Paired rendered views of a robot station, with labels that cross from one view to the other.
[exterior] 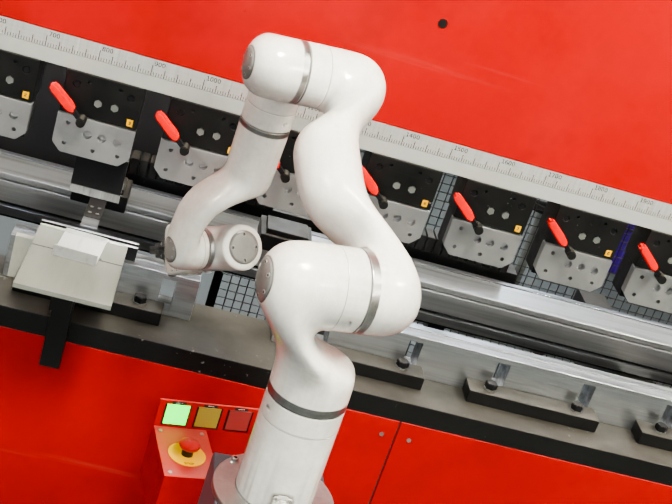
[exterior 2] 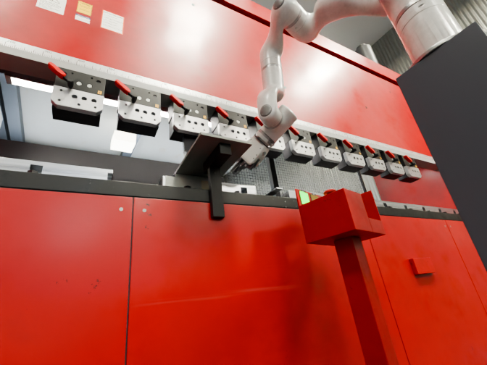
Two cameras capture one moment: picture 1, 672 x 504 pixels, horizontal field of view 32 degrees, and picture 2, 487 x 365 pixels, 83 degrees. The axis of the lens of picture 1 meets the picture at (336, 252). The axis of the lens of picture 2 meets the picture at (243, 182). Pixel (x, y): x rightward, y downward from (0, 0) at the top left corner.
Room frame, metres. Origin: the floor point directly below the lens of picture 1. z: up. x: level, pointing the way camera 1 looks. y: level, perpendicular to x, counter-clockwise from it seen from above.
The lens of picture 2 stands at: (1.19, 0.69, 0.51)
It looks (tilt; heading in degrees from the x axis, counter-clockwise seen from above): 24 degrees up; 338
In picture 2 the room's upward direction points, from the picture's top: 8 degrees counter-clockwise
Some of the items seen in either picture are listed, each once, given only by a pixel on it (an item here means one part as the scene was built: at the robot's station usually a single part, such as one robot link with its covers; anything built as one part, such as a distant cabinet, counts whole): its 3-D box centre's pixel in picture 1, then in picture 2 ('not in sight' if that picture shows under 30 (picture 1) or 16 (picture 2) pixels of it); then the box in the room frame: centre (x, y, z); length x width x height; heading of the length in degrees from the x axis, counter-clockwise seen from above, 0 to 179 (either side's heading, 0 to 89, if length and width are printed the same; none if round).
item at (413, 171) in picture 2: not in sight; (406, 169); (2.42, -1.06, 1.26); 0.15 x 0.09 x 0.17; 100
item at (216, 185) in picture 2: (58, 325); (218, 182); (1.96, 0.46, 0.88); 0.14 x 0.04 x 0.22; 10
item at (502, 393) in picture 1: (530, 405); not in sight; (2.27, -0.50, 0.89); 0.30 x 0.05 x 0.03; 100
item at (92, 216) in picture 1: (98, 200); not in sight; (2.30, 0.52, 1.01); 0.26 x 0.12 x 0.05; 10
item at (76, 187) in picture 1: (98, 176); (195, 148); (2.15, 0.50, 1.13); 0.10 x 0.02 x 0.10; 100
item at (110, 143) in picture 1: (100, 112); (188, 121); (2.14, 0.52, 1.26); 0.15 x 0.09 x 0.17; 100
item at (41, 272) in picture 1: (73, 265); (211, 158); (2.00, 0.47, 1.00); 0.26 x 0.18 x 0.01; 10
